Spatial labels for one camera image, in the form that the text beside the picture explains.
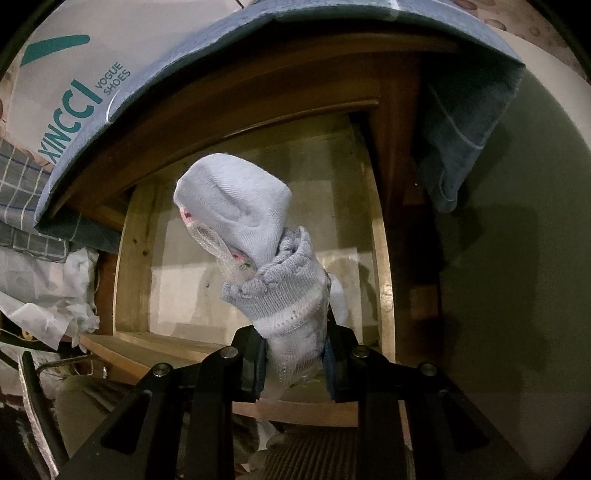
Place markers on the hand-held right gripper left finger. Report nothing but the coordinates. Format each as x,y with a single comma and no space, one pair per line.
255,369

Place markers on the light blue knit garment bundle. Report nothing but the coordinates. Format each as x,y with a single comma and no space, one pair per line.
240,207

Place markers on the white thin plastic sheet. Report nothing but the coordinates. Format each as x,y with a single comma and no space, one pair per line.
46,286

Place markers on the black tubular frame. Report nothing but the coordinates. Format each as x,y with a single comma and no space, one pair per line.
37,406

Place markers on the blue checked cloth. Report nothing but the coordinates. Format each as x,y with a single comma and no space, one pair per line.
461,115

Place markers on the white drawer liner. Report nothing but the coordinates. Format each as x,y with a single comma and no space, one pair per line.
184,295

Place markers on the white shoe box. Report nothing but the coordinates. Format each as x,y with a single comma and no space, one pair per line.
60,83

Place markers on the grey plaid cloth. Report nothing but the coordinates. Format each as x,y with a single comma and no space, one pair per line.
18,184

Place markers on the wooden drawer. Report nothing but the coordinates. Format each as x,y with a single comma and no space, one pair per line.
134,240

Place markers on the wooden nightstand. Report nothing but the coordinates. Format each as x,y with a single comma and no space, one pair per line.
277,83

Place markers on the beige leaf-print sheet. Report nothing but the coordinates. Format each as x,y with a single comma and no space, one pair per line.
498,18

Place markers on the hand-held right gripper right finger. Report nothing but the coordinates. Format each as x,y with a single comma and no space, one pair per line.
331,374

